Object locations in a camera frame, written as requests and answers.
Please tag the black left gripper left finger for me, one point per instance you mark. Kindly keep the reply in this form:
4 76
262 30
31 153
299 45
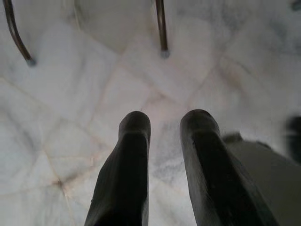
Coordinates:
122 169

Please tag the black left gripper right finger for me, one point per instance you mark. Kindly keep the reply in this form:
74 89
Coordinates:
216 169

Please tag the dark metal chair leg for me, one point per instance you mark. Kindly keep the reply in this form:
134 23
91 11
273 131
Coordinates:
17 37
162 26

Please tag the black robot foot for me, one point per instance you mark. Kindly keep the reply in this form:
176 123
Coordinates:
295 136

